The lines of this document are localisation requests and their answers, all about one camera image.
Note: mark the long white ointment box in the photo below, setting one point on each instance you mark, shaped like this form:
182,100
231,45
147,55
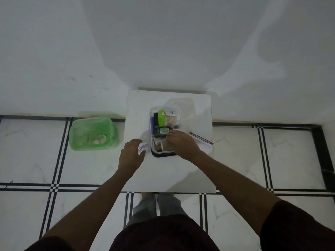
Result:
201,138

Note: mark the person's right hand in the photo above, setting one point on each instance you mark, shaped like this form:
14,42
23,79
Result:
184,146

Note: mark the person's left forearm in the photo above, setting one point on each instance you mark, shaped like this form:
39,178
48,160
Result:
89,203

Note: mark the silver foil sachet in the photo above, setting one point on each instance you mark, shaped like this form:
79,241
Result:
143,148

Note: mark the clear first aid box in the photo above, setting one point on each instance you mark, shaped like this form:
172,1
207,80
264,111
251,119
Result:
151,122

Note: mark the person's right forearm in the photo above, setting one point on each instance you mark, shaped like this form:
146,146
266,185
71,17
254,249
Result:
235,185

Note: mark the person's left hand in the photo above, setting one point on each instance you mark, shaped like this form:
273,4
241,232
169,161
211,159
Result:
130,159

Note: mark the green plastic basket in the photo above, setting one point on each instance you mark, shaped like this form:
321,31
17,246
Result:
91,134

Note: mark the maroon shirt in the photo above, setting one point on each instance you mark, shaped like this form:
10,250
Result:
165,235

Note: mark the green capped swab packet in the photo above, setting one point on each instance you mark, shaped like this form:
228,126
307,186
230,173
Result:
167,117

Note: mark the grey trousers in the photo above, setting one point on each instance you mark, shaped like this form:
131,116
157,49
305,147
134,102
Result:
167,206

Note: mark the brown glass bottle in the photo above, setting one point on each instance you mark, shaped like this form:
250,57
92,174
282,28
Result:
161,131

